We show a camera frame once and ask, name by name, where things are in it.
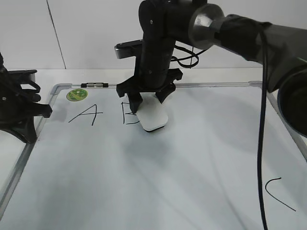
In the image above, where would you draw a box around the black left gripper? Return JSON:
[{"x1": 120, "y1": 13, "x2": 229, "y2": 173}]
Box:
[{"x1": 0, "y1": 56, "x2": 52, "y2": 143}]

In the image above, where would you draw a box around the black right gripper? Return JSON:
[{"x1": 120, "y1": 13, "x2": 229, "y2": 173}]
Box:
[{"x1": 116, "y1": 38, "x2": 183, "y2": 113}]

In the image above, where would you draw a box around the white whiteboard eraser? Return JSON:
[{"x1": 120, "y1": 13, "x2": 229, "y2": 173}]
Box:
[{"x1": 136, "y1": 93, "x2": 168, "y2": 132}]

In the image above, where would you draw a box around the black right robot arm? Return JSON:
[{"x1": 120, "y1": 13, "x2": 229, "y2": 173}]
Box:
[{"x1": 115, "y1": 0, "x2": 307, "y2": 136}]

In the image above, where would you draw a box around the round green magnet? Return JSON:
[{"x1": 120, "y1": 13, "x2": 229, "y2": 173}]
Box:
[{"x1": 66, "y1": 89, "x2": 88, "y2": 102}]

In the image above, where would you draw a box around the black and silver frame clip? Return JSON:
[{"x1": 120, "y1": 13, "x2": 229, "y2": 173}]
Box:
[{"x1": 81, "y1": 83, "x2": 109, "y2": 88}]

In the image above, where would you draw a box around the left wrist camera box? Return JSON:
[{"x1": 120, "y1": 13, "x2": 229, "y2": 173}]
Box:
[{"x1": 8, "y1": 69, "x2": 37, "y2": 84}]

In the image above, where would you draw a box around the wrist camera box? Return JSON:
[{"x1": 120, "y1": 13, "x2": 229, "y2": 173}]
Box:
[
  {"x1": 114, "y1": 40, "x2": 143, "y2": 59},
  {"x1": 8, "y1": 69, "x2": 37, "y2": 84}
]

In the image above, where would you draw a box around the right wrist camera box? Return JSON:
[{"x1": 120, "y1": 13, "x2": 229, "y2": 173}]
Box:
[{"x1": 114, "y1": 40, "x2": 143, "y2": 59}]

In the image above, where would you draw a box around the white whiteboard with grey frame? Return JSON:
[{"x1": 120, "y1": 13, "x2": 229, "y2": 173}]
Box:
[{"x1": 0, "y1": 81, "x2": 307, "y2": 230}]

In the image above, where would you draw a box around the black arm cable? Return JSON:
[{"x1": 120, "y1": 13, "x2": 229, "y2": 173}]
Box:
[{"x1": 256, "y1": 23, "x2": 273, "y2": 230}]

